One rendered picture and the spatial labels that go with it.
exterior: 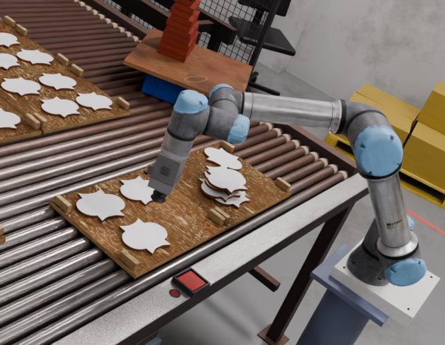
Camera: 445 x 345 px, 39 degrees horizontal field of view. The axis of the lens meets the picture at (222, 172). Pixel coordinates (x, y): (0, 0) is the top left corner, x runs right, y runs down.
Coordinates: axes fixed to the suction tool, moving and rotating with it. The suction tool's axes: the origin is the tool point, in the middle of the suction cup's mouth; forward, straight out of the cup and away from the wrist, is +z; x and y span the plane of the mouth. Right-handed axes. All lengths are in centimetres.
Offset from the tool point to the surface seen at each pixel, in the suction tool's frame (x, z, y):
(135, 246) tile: -0.6, 13.0, 6.5
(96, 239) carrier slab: -10.6, 14.0, 9.0
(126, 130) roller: -28, 16, -57
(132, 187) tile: -11.8, 13.0, -19.7
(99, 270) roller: -5.4, 16.0, 17.7
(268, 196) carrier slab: 28, 14, -51
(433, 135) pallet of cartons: 137, 66, -343
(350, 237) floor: 93, 108, -214
